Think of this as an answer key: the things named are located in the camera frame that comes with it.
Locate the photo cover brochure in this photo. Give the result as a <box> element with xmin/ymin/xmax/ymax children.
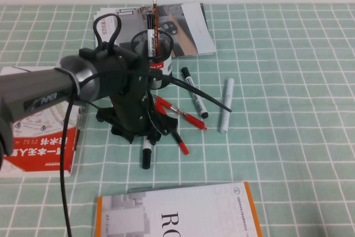
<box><xmin>93</xmin><ymin>2</ymin><xmax>217</xmax><ymax>58</ymax></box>

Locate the green checked tablecloth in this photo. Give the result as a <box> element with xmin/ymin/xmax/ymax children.
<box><xmin>0</xmin><ymin>3</ymin><xmax>355</xmax><ymax>237</ymax></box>

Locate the red map cover book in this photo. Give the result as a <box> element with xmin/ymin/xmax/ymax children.
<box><xmin>0</xmin><ymin>66</ymin><xmax>87</xmax><ymax>178</ymax></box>

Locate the all white marker pen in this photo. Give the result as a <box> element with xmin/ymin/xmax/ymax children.
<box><xmin>220</xmin><ymin>78</ymin><xmax>235</xmax><ymax>134</ymax></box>

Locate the long black cable tie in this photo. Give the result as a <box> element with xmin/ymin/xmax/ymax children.
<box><xmin>151</xmin><ymin>72</ymin><xmax>233</xmax><ymax>113</ymax></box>

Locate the black and white printed marker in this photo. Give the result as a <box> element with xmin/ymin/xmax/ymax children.
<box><xmin>145</xmin><ymin>11</ymin><xmax>158</xmax><ymax>58</ymax></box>

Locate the red pencil with eraser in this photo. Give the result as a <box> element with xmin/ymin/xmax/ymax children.
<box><xmin>151</xmin><ymin>0</ymin><xmax>159</xmax><ymax>54</ymax></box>

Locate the white marker with black caps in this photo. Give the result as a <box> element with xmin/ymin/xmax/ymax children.
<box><xmin>181</xmin><ymin>67</ymin><xmax>210</xmax><ymax>119</ymax></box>

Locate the black mesh pen holder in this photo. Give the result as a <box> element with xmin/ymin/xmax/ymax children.
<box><xmin>130</xmin><ymin>30</ymin><xmax>174</xmax><ymax>90</ymax></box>

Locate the red gel pen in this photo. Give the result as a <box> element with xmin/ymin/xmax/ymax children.
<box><xmin>155</xmin><ymin>96</ymin><xmax>208</xmax><ymax>132</ymax></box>

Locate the black pen with red caps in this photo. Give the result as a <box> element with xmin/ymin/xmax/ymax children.
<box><xmin>155</xmin><ymin>100</ymin><xmax>191</xmax><ymax>156</ymax></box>

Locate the white brochure under photo brochure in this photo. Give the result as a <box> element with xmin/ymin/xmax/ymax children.
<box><xmin>95</xmin><ymin>6</ymin><xmax>117</xmax><ymax>17</ymax></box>

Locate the black cable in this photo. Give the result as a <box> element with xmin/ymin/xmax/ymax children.
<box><xmin>59</xmin><ymin>13</ymin><xmax>123</xmax><ymax>237</ymax></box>

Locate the white marker with black cap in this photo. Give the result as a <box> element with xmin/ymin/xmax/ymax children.
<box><xmin>141</xmin><ymin>135</ymin><xmax>153</xmax><ymax>170</ymax></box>

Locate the orange bordered white book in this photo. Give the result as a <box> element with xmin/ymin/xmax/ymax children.
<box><xmin>94</xmin><ymin>181</ymin><xmax>263</xmax><ymax>237</ymax></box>

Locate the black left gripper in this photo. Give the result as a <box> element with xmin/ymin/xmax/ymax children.
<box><xmin>90</xmin><ymin>46</ymin><xmax>179</xmax><ymax>144</ymax></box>

